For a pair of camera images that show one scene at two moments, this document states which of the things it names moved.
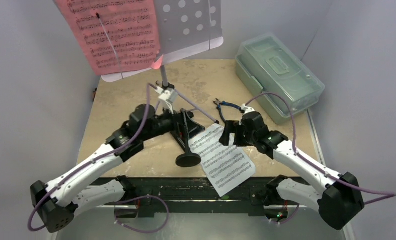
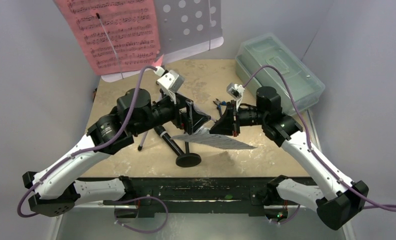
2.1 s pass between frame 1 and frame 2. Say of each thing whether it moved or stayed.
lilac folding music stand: stayed
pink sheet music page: stayed
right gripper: moved
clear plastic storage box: stayed
